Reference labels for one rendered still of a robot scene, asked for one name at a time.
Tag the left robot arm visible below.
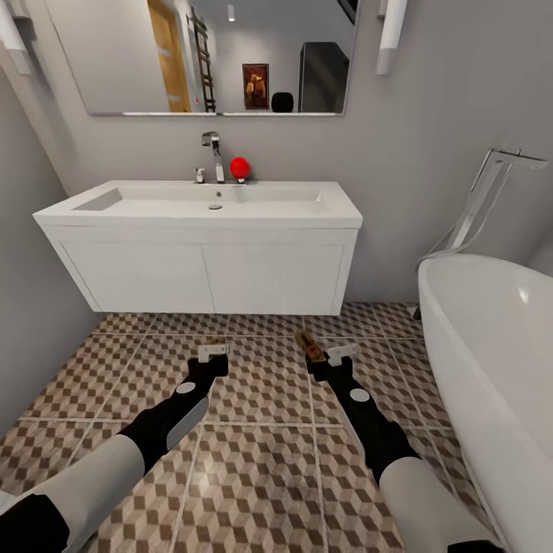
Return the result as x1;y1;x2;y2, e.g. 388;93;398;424
0;345;233;553

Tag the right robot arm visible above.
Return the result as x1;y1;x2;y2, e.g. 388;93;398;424
305;344;509;553

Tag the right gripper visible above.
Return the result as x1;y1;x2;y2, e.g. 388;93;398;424
305;353;353;393

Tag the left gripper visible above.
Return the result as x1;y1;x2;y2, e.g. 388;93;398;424
188;356;228;382

